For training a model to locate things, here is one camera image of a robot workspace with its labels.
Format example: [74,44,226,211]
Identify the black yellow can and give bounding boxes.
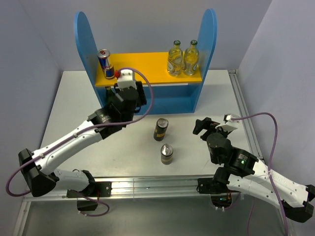
[153,118,169,141]

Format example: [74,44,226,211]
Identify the blue and yellow shelf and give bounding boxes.
[74,8,217,115]

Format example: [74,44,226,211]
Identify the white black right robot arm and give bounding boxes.
[193,115,315,223]

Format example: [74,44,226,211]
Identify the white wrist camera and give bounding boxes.
[115,69,136,89]
[215,114,240,132]

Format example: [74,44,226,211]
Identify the clear yellow glass bottle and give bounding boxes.
[183,40,199,76]

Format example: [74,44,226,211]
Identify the dark green glass bottle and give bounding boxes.
[105,87,116,105]

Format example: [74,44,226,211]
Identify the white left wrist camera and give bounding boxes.
[115,69,136,89]

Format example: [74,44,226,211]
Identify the aluminium rail frame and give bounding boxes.
[13,70,284,236]

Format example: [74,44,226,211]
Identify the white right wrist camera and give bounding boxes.
[215,114,240,132]

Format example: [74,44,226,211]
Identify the clear bottle green cap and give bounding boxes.
[167,40,183,76]

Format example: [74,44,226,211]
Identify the blue silver Red Bull can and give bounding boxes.
[97,49,115,80]

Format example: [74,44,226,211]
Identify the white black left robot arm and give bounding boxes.
[18,80,147,197]

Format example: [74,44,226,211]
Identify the black gold can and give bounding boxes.
[160,144,173,165]

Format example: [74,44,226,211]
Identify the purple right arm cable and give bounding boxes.
[222,112,288,236]

